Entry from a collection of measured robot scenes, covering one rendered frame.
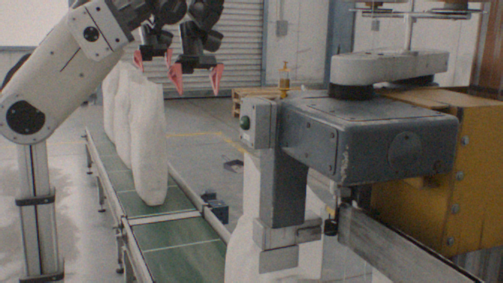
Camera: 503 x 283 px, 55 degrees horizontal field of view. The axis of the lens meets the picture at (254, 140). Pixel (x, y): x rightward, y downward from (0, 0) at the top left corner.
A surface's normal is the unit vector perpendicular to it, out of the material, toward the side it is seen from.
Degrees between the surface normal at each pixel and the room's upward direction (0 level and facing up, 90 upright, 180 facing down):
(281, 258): 90
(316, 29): 90
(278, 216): 90
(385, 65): 90
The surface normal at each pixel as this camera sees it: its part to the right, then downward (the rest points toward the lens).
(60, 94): -0.05, 0.64
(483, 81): -0.91, 0.07
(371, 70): 0.74, 0.19
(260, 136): 0.40, 0.24
